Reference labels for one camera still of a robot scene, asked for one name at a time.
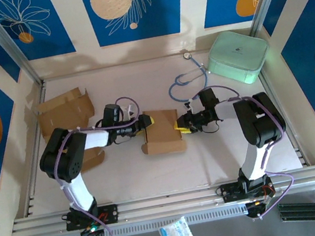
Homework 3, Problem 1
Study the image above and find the black ribbed block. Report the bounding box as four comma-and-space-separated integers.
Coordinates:
277, 198, 315, 228

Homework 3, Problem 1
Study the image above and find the aluminium front rail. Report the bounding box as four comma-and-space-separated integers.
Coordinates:
6, 165, 315, 236

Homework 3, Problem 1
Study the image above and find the aluminium side rail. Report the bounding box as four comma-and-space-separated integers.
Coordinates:
4, 80, 68, 218
258, 65, 314, 173

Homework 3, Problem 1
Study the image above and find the grey slotted cable duct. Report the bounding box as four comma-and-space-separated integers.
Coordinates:
38, 198, 281, 236

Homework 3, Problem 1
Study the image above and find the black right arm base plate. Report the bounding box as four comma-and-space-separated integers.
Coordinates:
217, 176, 276, 205

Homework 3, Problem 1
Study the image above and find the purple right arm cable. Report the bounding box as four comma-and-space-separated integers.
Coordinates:
190, 76, 300, 227

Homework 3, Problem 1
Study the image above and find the blue stethoscope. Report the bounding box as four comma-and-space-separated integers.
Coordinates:
163, 49, 214, 105

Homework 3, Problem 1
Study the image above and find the brown cardboard box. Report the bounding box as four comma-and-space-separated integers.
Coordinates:
33, 85, 108, 179
135, 105, 188, 159

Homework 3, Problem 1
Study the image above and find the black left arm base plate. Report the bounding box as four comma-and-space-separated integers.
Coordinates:
63, 203, 121, 232

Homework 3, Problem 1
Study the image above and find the mint green zip case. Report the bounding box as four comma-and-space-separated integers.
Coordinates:
201, 24, 275, 91

